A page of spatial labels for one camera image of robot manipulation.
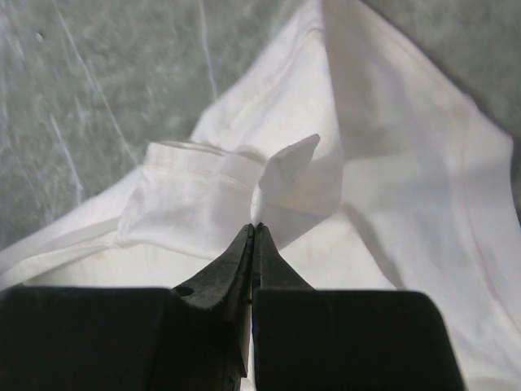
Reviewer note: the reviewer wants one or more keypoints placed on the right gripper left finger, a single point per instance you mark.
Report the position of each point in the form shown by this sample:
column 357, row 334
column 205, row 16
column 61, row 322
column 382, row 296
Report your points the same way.
column 204, row 341

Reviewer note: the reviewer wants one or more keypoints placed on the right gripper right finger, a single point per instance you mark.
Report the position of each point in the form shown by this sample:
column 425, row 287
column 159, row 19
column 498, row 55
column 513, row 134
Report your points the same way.
column 286, row 324

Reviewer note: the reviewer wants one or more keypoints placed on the white t-shirt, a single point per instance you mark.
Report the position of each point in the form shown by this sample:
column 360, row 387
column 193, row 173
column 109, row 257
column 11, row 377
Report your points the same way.
column 370, row 168

